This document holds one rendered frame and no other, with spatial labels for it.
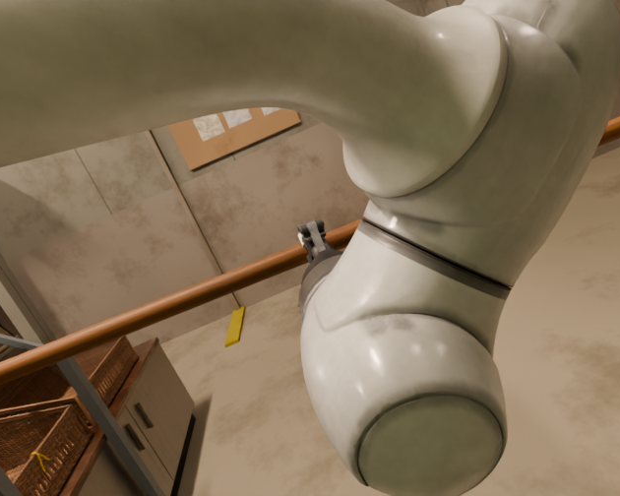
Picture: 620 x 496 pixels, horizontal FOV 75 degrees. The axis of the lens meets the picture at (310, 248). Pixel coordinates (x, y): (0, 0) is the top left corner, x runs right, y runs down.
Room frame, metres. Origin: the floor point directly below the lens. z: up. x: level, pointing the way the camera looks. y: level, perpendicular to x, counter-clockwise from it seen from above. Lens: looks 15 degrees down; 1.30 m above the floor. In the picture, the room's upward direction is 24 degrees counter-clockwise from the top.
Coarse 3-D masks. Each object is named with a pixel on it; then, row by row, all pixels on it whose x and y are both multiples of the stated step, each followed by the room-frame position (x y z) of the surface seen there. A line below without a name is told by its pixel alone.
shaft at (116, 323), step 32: (608, 128) 0.57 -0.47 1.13; (352, 224) 0.56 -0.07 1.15; (288, 256) 0.55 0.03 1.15; (192, 288) 0.55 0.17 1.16; (224, 288) 0.55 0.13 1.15; (128, 320) 0.54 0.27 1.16; (160, 320) 0.55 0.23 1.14; (32, 352) 0.55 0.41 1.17; (64, 352) 0.54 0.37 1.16; (0, 384) 0.54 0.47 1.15
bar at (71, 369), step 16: (0, 336) 1.39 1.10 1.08; (64, 368) 1.38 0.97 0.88; (80, 368) 1.41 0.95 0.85; (80, 384) 1.38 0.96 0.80; (96, 400) 1.39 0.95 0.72; (96, 416) 1.38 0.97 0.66; (112, 416) 1.41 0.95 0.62; (112, 432) 1.38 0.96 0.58; (128, 448) 1.39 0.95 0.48; (128, 464) 1.38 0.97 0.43; (144, 464) 1.41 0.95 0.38; (0, 480) 0.92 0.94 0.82; (144, 480) 1.38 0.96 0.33
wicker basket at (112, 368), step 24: (96, 360) 2.01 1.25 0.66; (120, 360) 2.01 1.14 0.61; (24, 384) 1.83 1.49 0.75; (48, 384) 1.93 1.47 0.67; (96, 384) 1.62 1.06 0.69; (120, 384) 1.75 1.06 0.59; (0, 408) 1.65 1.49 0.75; (24, 408) 1.47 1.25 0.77; (0, 432) 1.47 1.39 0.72; (0, 456) 1.47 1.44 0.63
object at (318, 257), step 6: (330, 246) 0.41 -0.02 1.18; (312, 252) 0.41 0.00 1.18; (318, 252) 0.40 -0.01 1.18; (324, 252) 0.40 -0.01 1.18; (330, 252) 0.39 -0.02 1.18; (336, 252) 0.39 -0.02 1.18; (342, 252) 0.39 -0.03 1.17; (318, 258) 0.39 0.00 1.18; (324, 258) 0.38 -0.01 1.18; (312, 264) 0.39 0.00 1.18; (306, 270) 0.39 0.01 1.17
